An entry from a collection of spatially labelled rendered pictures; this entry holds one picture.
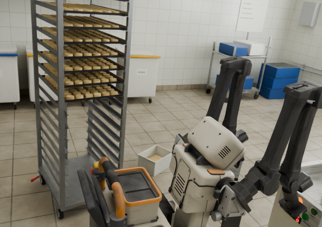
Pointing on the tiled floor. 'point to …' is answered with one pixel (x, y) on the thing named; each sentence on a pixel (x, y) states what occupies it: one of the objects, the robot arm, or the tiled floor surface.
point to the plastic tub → (155, 159)
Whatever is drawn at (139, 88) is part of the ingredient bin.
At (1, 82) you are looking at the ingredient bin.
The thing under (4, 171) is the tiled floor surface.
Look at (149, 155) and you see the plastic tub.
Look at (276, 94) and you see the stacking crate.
